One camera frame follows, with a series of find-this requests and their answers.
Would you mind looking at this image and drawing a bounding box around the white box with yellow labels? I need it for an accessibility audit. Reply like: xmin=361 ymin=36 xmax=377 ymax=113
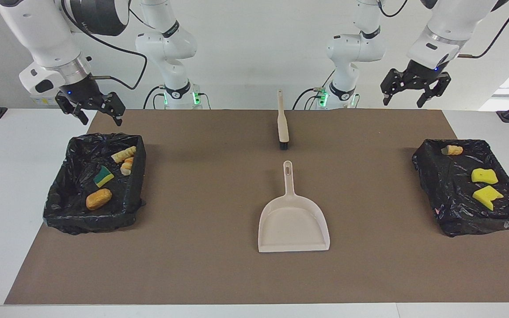
xmin=30 ymin=94 xmax=61 ymax=106

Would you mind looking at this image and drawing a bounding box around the notched yellow sponge piece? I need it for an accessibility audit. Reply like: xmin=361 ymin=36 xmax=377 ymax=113
xmin=472 ymin=185 xmax=505 ymax=212

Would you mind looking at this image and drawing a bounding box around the pale ridged bread piece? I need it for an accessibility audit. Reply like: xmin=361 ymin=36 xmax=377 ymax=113
xmin=111 ymin=146 xmax=137 ymax=163

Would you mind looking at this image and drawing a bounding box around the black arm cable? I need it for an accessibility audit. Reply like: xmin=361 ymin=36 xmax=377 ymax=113
xmin=378 ymin=0 xmax=509 ymax=59
xmin=60 ymin=0 xmax=148 ymax=90

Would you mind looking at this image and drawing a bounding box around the beige brush with black bristles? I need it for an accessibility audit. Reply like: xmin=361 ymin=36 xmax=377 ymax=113
xmin=277 ymin=89 xmax=289 ymax=151

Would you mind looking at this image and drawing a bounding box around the bin lined with black bag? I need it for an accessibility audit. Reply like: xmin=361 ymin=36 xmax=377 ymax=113
xmin=42 ymin=132 xmax=147 ymax=235
xmin=411 ymin=138 xmax=509 ymax=238

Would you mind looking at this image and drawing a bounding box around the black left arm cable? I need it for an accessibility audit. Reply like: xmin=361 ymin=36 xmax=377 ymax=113
xmin=378 ymin=0 xmax=509 ymax=59

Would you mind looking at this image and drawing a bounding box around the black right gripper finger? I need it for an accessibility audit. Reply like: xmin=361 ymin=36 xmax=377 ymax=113
xmin=55 ymin=94 xmax=90 ymax=125
xmin=103 ymin=92 xmax=126 ymax=127

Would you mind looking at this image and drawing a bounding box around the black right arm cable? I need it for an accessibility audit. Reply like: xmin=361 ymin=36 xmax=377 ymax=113
xmin=60 ymin=0 xmax=148 ymax=90

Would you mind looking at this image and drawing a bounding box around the yellow sponge piece green backing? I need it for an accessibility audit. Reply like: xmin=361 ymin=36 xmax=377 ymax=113
xmin=94 ymin=165 xmax=115 ymax=188

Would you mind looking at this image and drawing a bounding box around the brown oval bread roll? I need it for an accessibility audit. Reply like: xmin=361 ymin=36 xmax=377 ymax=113
xmin=86 ymin=189 xmax=113 ymax=210

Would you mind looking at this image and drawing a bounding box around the brown table mat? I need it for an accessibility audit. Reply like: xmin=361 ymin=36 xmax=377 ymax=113
xmin=4 ymin=109 xmax=509 ymax=305

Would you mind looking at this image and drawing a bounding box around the yellow sponge piece with dot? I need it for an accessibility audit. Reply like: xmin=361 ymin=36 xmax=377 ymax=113
xmin=471 ymin=167 xmax=499 ymax=185

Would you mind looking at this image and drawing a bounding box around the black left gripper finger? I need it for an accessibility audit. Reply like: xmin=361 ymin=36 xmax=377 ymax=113
xmin=417 ymin=73 xmax=452 ymax=108
xmin=380 ymin=68 xmax=407 ymax=106

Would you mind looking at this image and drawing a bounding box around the beige plastic dustpan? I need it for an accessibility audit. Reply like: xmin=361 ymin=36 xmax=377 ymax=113
xmin=258 ymin=160 xmax=331 ymax=253

